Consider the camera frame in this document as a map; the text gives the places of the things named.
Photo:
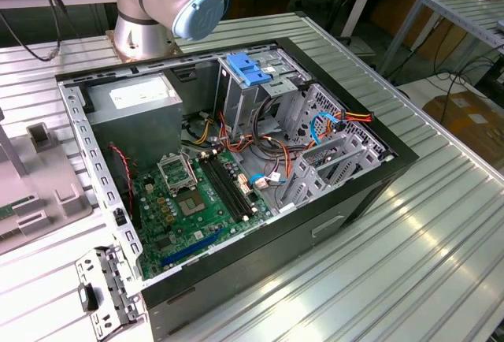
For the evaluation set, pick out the silver perforated disk bay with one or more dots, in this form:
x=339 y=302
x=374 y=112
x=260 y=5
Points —
x=346 y=160

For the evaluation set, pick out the black RAM slot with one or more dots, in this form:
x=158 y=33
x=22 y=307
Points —
x=233 y=188
x=223 y=192

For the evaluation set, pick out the silver optical drive cage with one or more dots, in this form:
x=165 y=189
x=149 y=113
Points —
x=244 y=109

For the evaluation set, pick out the CPU socket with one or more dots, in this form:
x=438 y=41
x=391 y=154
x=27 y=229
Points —
x=191 y=203

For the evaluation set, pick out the blue plastic drive latch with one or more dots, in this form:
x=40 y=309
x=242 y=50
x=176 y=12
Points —
x=246 y=68

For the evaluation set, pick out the green motherboard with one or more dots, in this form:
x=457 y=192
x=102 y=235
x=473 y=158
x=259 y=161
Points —
x=197 y=231

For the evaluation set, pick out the black open PC case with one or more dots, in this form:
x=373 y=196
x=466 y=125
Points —
x=275 y=263

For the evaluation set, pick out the blue expansion slot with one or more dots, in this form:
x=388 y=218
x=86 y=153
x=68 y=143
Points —
x=189 y=250

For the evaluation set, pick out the grey power supply unit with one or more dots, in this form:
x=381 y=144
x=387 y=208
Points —
x=134 y=129

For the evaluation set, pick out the black case fan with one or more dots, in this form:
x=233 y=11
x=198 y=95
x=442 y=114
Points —
x=118 y=180

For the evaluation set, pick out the grey parts rack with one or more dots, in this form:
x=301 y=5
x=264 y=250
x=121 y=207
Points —
x=43 y=172

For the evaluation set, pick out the large flat cardboard box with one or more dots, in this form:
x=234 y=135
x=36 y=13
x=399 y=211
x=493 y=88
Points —
x=464 y=129

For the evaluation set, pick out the green RAM stick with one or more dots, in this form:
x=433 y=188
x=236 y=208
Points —
x=12 y=210

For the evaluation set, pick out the silver expansion slot bracket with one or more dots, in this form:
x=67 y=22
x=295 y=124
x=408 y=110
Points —
x=114 y=279

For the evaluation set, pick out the black blue bracket latch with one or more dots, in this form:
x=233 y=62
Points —
x=88 y=298

